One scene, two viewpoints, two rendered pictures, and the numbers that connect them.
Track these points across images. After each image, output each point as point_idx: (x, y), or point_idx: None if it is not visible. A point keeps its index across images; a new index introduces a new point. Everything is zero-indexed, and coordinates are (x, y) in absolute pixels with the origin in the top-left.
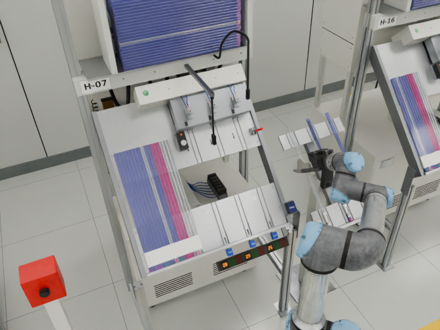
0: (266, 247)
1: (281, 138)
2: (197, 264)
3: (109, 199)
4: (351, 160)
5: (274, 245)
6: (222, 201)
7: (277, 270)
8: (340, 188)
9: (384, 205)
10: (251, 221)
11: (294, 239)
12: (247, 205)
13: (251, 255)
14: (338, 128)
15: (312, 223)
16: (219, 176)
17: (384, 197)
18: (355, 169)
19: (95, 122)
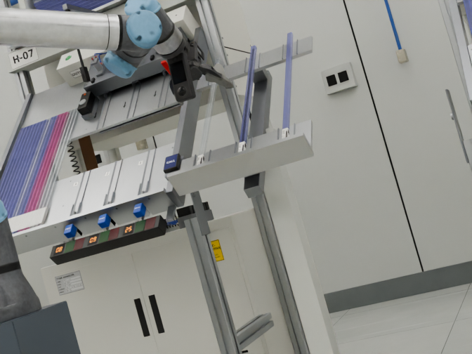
0: (123, 228)
1: (201, 77)
2: (154, 352)
3: None
4: (128, 0)
5: (135, 226)
6: (99, 170)
7: None
8: None
9: (88, 14)
10: (120, 192)
11: (199, 240)
12: (126, 173)
13: (97, 239)
14: (301, 49)
15: None
16: (225, 215)
17: (113, 15)
18: (128, 11)
19: (24, 102)
